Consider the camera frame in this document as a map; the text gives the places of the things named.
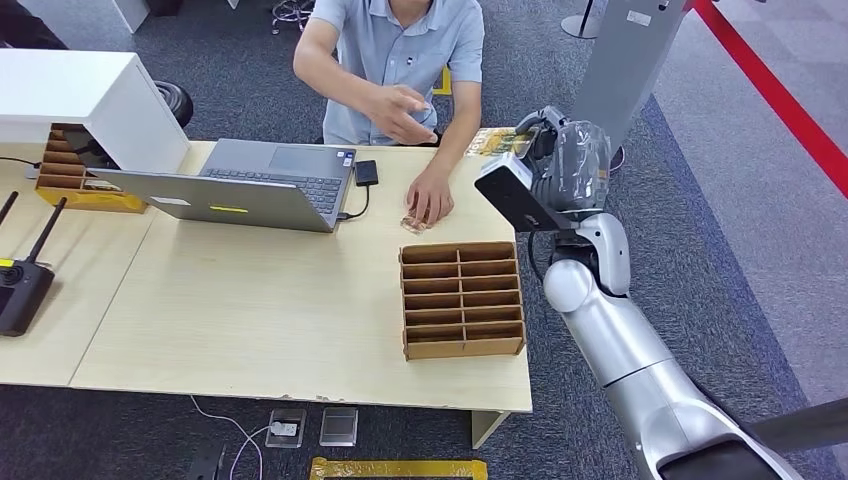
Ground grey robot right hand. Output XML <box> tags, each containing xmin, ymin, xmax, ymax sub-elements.
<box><xmin>516</xmin><ymin>105</ymin><xmax>614</xmax><ymax>213</ymax></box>

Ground person's right hand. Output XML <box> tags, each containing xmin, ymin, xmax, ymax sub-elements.
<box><xmin>362</xmin><ymin>84</ymin><xmax>440</xmax><ymax>146</ymax></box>

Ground person's left hand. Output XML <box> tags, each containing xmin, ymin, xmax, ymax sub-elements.
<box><xmin>405</xmin><ymin>166</ymin><xmax>456</xmax><ymax>228</ymax></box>

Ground printed card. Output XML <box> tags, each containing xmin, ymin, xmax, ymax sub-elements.
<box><xmin>465</xmin><ymin>127</ymin><xmax>539</xmax><ymax>159</ymax></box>

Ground person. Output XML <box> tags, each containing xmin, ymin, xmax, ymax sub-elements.
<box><xmin>293</xmin><ymin>0</ymin><xmax>486</xmax><ymax>228</ymax></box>
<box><xmin>0</xmin><ymin>0</ymin><xmax>69</xmax><ymax>51</ymax></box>

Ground grey kiosk stand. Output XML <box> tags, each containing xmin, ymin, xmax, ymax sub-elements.
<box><xmin>570</xmin><ymin>0</ymin><xmax>694</xmax><ymax>157</ymax></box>

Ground empty cardboard slot organizer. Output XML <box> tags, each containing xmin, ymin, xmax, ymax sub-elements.
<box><xmin>398</xmin><ymin>241</ymin><xmax>527</xmax><ymax>362</ymax></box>

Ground round stanchion base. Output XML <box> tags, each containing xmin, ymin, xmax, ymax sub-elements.
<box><xmin>561</xmin><ymin>0</ymin><xmax>607</xmax><ymax>41</ymax></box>

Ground black chair base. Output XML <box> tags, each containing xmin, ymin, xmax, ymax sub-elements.
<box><xmin>270</xmin><ymin>0</ymin><xmax>317</xmax><ymax>36</ymax></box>

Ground red barrier belt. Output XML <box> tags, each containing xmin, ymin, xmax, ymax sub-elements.
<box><xmin>692</xmin><ymin>0</ymin><xmax>848</xmax><ymax>200</ymax></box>

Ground grey laptop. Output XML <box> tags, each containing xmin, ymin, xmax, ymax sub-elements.
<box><xmin>89</xmin><ymin>139</ymin><xmax>358</xmax><ymax>234</ymax></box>

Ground black wheel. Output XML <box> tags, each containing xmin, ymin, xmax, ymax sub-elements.
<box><xmin>153</xmin><ymin>80</ymin><xmax>195</xmax><ymax>129</ymax></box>

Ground wooden table leg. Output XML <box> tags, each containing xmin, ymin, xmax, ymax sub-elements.
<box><xmin>470</xmin><ymin>410</ymin><xmax>513</xmax><ymax>450</ymax></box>

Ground metal floor plate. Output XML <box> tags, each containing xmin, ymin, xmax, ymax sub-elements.
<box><xmin>319</xmin><ymin>407</ymin><xmax>360</xmax><ymax>448</ymax></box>

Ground floor socket with plug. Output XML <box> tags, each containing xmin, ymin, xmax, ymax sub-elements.
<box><xmin>264</xmin><ymin>407</ymin><xmax>308</xmax><ymax>450</ymax></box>

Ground yellow floor tape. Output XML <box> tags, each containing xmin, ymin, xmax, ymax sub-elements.
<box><xmin>309</xmin><ymin>457</ymin><xmax>489</xmax><ymax>480</ymax></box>

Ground white furniture corner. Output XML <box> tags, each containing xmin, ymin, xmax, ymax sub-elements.
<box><xmin>111</xmin><ymin>0</ymin><xmax>151</xmax><ymax>34</ymax></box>

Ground white box cabinet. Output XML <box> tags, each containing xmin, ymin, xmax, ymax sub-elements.
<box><xmin>0</xmin><ymin>48</ymin><xmax>191</xmax><ymax>175</ymax></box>

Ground dark grey bar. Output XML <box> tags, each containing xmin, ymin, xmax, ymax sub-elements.
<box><xmin>747</xmin><ymin>397</ymin><xmax>848</xmax><ymax>453</ymax></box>

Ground cardboard slot organizer, yellow base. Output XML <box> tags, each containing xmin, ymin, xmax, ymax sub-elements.
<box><xmin>34</xmin><ymin>123</ymin><xmax>148</xmax><ymax>215</ymax></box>

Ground black floor object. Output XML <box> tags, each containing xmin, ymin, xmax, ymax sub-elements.
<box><xmin>185</xmin><ymin>442</ymin><xmax>227</xmax><ymax>480</ymax></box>

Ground black remote controller with antennas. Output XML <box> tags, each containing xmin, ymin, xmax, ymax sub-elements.
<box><xmin>0</xmin><ymin>192</ymin><xmax>69</xmax><ymax>338</ymax></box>

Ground black drive cable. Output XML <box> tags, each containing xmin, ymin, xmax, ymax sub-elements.
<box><xmin>336</xmin><ymin>185</ymin><xmax>371</xmax><ymax>221</ymax></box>

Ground black wrist camera, pale box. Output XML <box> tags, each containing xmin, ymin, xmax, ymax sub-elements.
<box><xmin>474</xmin><ymin>153</ymin><xmax>582</xmax><ymax>234</ymax></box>

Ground white cable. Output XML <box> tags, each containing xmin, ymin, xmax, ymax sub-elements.
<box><xmin>190</xmin><ymin>395</ymin><xmax>274</xmax><ymax>480</ymax></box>

